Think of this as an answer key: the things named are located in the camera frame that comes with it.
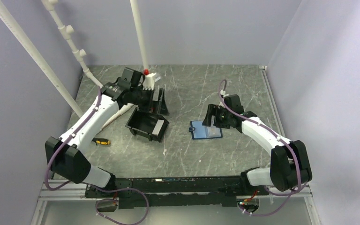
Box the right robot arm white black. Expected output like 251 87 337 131
202 95 313 195

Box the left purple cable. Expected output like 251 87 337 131
44 87 150 225

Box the aluminium extrusion rail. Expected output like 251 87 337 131
38 179 313 201

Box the yellow black screwdriver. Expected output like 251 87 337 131
92 138 111 145

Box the black card tray box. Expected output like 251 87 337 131
125 108 169 143

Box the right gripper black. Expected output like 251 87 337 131
202 104 232 129

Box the VIP card in holder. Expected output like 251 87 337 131
205 126 222 138

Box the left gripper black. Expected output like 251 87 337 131
131 87 169 116

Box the stack of cards in tray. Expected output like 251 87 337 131
152 120 167 137

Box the blue leather card holder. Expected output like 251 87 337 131
188 120 223 140

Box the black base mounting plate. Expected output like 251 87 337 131
85 175 268 209

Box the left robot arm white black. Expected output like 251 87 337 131
45 67 161 197

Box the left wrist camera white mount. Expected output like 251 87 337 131
142 72 161 90

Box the white PVC pipe frame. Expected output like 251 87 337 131
0 0 141 129

